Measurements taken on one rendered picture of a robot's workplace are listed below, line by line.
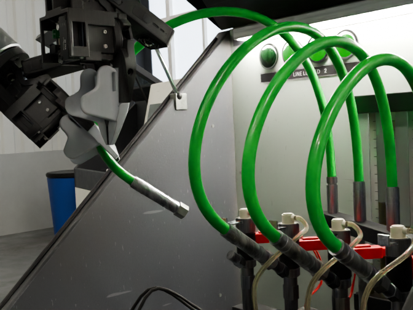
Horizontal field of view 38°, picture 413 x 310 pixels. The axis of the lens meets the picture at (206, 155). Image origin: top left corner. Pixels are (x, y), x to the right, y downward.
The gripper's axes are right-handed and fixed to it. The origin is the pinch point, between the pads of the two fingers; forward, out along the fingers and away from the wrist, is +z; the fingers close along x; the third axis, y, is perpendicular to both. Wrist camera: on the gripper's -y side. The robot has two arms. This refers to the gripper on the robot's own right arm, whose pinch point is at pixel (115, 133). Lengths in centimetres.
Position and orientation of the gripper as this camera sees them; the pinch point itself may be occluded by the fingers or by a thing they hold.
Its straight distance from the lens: 72.1
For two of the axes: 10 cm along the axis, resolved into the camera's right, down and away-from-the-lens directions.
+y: -7.5, 0.7, -6.5
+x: 6.5, 0.1, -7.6
